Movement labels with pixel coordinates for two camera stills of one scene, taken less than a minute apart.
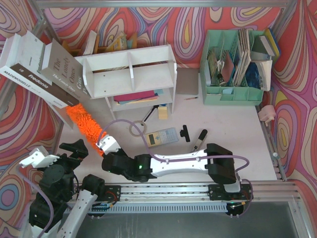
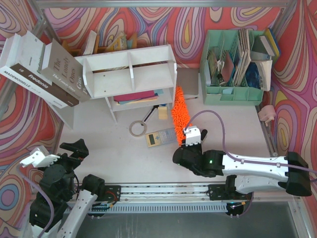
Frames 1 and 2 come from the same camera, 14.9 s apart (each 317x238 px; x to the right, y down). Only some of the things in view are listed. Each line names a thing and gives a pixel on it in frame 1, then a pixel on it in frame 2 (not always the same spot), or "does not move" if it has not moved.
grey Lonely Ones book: x=66 y=71 does not move
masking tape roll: x=144 y=130 does not move
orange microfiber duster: x=90 y=130 to x=180 y=115
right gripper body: x=109 y=158 to x=192 y=148
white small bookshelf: x=131 y=78 does not move
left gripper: x=75 y=150 does not move
